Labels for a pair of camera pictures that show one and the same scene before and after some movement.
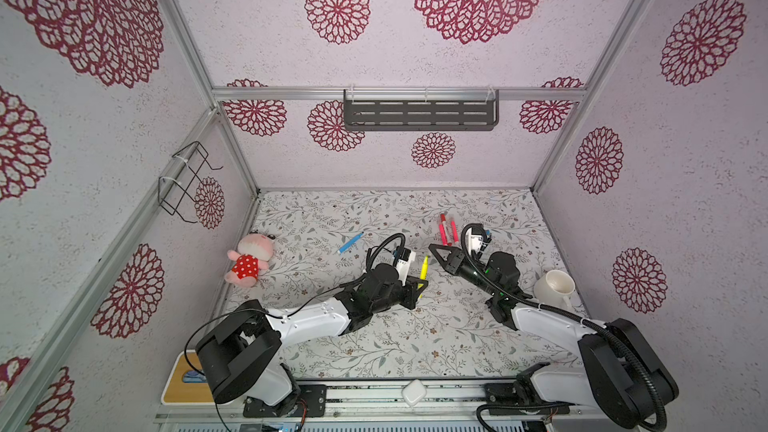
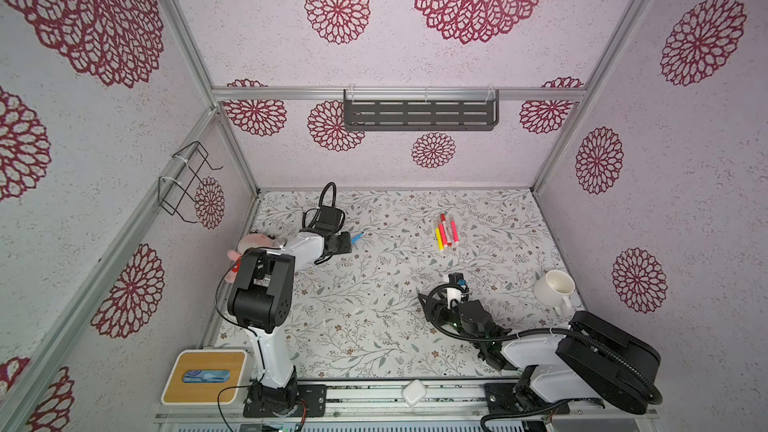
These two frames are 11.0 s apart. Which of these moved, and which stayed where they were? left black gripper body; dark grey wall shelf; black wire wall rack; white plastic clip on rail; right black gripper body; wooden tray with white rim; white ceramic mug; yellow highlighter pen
Moved: yellow highlighter pen; left black gripper body; right black gripper body
Stayed: white ceramic mug; white plastic clip on rail; dark grey wall shelf; black wire wall rack; wooden tray with white rim
